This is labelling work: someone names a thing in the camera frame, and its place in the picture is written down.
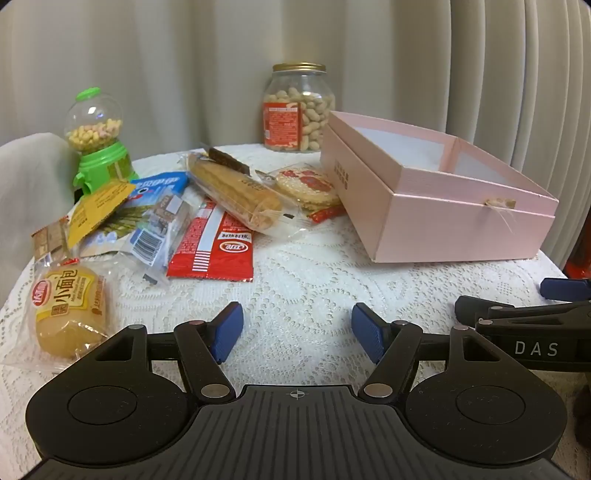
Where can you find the large red snack packet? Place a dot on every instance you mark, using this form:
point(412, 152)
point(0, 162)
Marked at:
point(217, 249)

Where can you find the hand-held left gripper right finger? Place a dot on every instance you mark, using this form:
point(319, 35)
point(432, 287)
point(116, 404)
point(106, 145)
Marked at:
point(364, 330)

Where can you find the small bread bun packet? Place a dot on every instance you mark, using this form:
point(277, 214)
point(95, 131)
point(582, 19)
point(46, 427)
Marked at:
point(64, 304)

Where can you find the glass peanut jar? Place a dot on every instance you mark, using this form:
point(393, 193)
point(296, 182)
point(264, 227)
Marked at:
point(295, 115)

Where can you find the long bread stick packet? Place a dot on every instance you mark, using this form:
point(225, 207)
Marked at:
point(240, 191)

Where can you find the clear barcode cookie packet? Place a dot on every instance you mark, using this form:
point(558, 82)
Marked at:
point(152, 235)

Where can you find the green candy dispenser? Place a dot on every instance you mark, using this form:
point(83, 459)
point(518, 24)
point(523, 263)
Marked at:
point(101, 157)

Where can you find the yellow snack packet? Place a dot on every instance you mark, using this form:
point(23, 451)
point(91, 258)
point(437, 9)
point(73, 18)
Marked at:
point(94, 210)

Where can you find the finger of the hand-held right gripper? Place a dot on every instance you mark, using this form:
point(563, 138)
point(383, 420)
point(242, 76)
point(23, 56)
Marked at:
point(563, 288)
point(475, 310)

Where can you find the red container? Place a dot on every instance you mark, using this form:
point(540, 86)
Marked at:
point(581, 268)

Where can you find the beige curtain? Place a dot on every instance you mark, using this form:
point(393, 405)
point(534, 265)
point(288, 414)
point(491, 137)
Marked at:
point(184, 69)

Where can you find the brown snack packet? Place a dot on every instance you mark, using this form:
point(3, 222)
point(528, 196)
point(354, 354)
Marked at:
point(48, 240)

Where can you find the dark chocolate stick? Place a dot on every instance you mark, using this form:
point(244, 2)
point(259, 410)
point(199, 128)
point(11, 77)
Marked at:
point(226, 159)

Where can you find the pink cardboard box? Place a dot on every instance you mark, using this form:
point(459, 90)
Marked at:
point(415, 203)

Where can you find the blue pea crisp packet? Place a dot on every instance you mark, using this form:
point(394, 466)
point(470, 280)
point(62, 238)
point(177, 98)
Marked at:
point(111, 230)

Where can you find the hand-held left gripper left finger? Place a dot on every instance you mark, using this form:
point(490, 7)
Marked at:
point(229, 330)

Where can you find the round rice cracker packet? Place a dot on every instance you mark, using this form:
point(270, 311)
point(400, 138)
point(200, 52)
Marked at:
point(307, 184)

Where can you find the white lace tablecloth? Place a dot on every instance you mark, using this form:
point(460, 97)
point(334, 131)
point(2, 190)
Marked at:
point(300, 277)

